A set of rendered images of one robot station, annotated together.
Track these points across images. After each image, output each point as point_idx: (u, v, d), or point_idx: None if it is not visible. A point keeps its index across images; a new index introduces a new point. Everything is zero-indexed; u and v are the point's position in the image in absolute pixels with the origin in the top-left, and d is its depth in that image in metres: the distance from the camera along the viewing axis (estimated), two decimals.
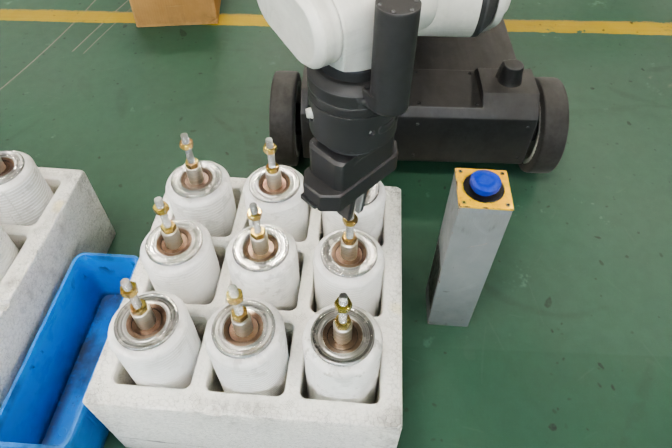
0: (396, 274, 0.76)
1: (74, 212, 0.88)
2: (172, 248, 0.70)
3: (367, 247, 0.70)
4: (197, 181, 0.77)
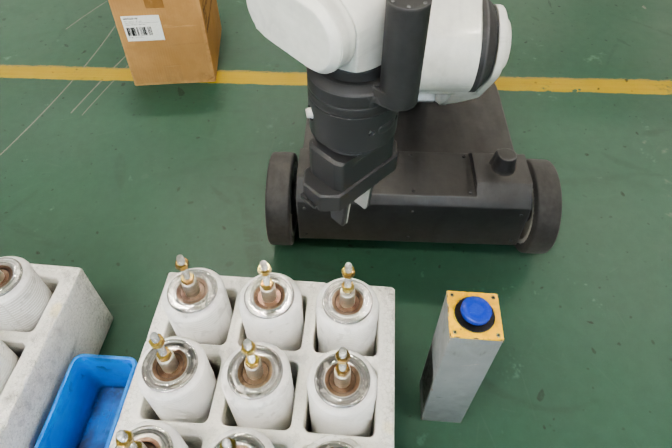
0: (389, 388, 0.77)
1: (72, 311, 0.89)
2: (168, 372, 0.71)
3: (360, 374, 0.71)
4: (193, 294, 0.79)
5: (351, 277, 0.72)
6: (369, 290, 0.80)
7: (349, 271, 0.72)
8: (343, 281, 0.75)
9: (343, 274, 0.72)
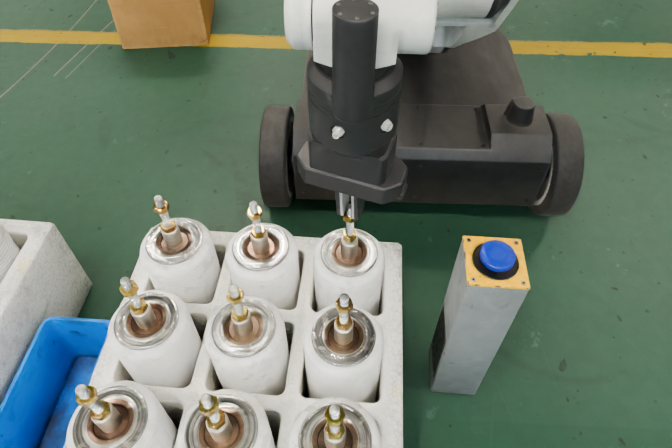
0: (396, 350, 0.68)
1: (43, 270, 0.80)
2: (144, 328, 0.62)
3: (364, 330, 0.62)
4: (175, 244, 0.70)
5: (343, 215, 0.64)
6: (374, 241, 0.71)
7: (346, 209, 0.63)
8: (356, 232, 0.66)
9: None
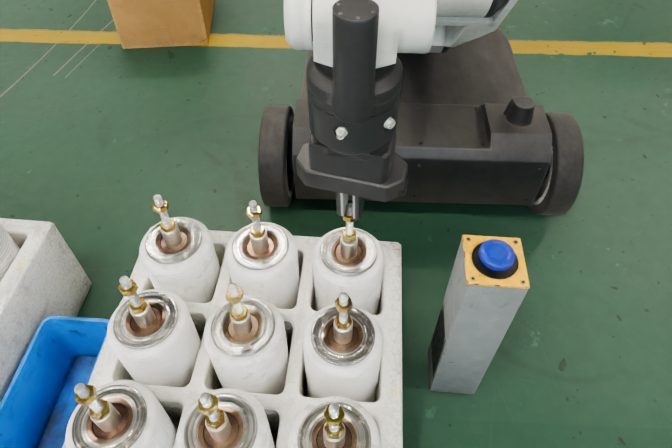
0: (395, 349, 0.68)
1: (42, 269, 0.80)
2: (143, 327, 0.62)
3: (364, 329, 0.62)
4: (175, 243, 0.70)
5: (351, 221, 0.63)
6: (373, 240, 0.71)
7: (350, 213, 0.63)
8: (345, 227, 0.67)
9: (343, 215, 0.63)
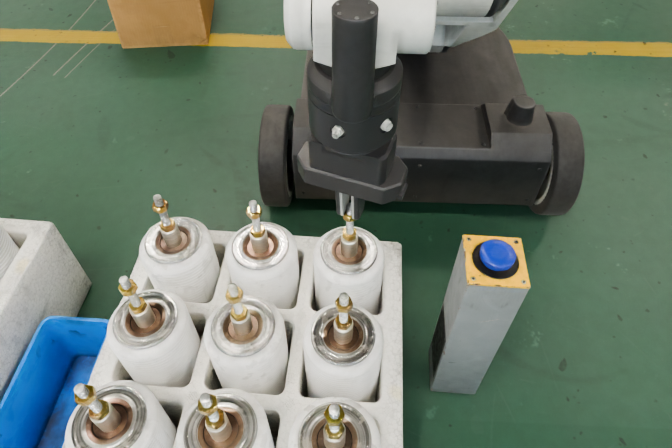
0: (396, 349, 0.68)
1: (42, 269, 0.80)
2: (143, 327, 0.62)
3: (364, 329, 0.62)
4: (174, 243, 0.69)
5: None
6: (378, 247, 0.70)
7: None
8: (346, 236, 0.66)
9: None
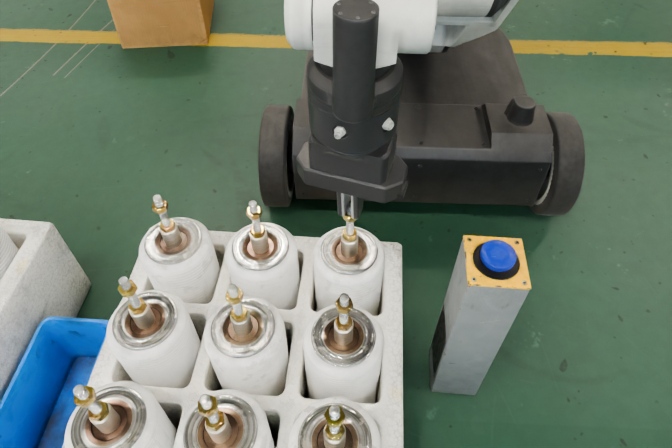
0: (396, 350, 0.68)
1: (41, 270, 0.80)
2: (143, 328, 0.62)
3: (364, 330, 0.61)
4: (174, 244, 0.69)
5: None
6: (378, 247, 0.70)
7: (347, 208, 0.63)
8: (356, 232, 0.66)
9: None
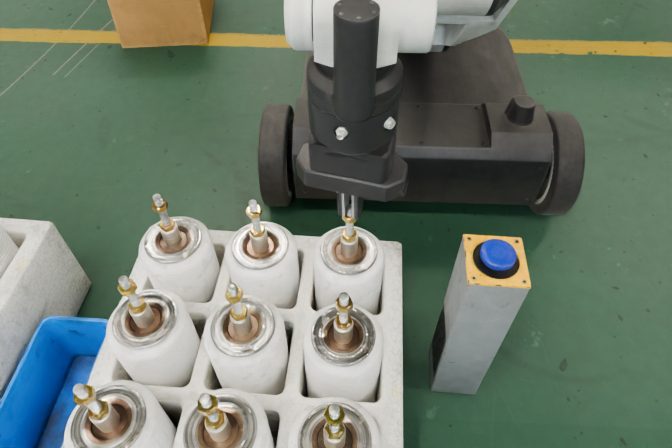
0: (396, 349, 0.68)
1: (41, 269, 0.80)
2: (143, 327, 0.62)
3: (364, 329, 0.61)
4: (174, 243, 0.69)
5: (350, 222, 0.63)
6: (378, 247, 0.70)
7: (349, 214, 0.63)
8: None
9: (342, 215, 0.63)
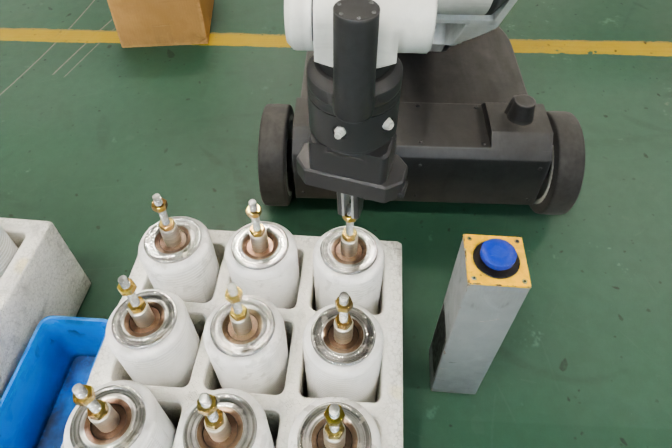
0: (396, 349, 0.67)
1: (40, 269, 0.80)
2: (142, 327, 0.62)
3: (364, 329, 0.61)
4: (174, 243, 0.69)
5: None
6: (378, 247, 0.70)
7: None
8: (344, 236, 0.66)
9: None
